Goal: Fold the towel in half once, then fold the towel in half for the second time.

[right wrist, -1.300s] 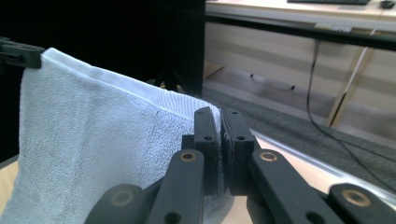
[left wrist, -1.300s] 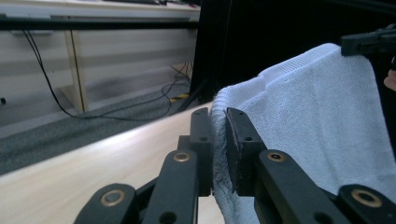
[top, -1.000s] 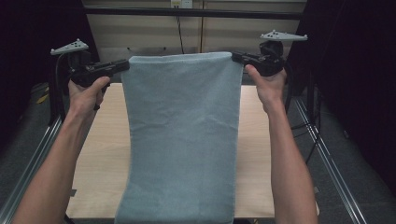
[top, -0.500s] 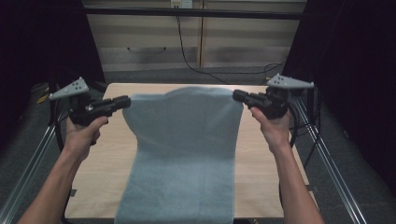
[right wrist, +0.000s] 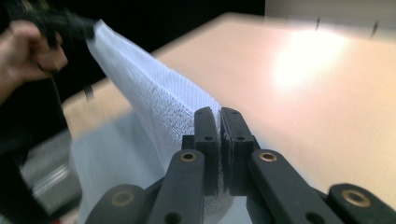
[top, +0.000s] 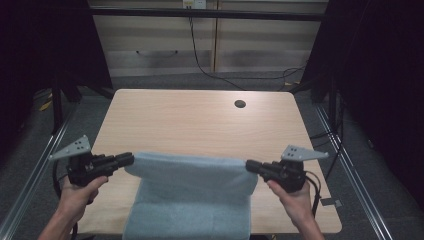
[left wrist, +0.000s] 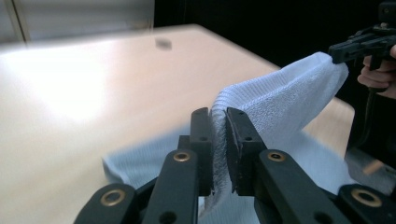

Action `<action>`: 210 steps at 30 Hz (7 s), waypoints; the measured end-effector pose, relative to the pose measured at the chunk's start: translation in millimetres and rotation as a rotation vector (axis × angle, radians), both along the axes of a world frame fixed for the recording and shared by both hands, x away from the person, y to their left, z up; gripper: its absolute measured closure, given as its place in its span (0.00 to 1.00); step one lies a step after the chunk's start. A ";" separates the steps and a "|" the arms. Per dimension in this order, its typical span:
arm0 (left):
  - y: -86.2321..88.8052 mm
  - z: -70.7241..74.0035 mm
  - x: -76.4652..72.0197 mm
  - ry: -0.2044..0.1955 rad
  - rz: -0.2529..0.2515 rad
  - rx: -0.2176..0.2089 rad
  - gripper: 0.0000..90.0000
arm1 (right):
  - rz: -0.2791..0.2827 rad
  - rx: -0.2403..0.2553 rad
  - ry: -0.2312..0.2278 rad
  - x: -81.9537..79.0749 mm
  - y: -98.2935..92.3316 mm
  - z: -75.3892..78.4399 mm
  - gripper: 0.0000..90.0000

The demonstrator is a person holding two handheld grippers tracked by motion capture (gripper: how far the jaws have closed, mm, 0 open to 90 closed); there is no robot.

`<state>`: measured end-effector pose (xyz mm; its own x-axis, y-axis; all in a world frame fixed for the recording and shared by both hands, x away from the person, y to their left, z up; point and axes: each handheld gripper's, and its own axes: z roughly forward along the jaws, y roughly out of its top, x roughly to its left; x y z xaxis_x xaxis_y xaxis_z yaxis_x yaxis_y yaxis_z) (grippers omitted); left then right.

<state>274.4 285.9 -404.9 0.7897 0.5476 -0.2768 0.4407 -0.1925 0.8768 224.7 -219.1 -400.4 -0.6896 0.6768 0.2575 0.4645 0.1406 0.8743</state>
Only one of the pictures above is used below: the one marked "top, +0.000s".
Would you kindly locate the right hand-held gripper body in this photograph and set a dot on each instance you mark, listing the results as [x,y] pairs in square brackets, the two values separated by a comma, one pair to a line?
[288,173]

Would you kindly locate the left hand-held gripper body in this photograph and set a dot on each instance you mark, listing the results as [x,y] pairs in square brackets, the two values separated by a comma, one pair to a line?
[85,168]

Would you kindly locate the light blue towel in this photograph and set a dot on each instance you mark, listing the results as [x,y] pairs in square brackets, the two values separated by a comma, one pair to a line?
[190,196]

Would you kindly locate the person's right hand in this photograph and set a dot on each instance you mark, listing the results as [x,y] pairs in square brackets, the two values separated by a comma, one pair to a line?
[295,203]

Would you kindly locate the person's left hand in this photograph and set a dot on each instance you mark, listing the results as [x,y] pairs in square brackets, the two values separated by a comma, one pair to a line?
[78,198]

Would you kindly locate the grey tape strip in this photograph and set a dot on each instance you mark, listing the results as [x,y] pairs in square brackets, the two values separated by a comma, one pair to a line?
[331,202]

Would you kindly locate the black metal stand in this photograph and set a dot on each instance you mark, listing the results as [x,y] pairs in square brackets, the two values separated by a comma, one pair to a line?
[57,106]

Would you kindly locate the yellow floor tape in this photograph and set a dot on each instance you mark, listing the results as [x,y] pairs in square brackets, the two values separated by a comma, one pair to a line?
[45,106]

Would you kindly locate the black curtain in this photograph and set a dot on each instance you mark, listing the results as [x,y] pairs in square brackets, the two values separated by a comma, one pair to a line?
[383,83]
[43,50]

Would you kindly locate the black horizontal metal bar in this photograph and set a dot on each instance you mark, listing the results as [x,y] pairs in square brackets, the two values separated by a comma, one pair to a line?
[206,14]

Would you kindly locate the aluminium floor rail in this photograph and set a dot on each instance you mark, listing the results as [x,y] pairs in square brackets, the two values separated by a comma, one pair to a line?
[30,180]
[356,180]

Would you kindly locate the white wall outlet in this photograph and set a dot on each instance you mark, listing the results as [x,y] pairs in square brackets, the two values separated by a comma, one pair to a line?
[194,3]

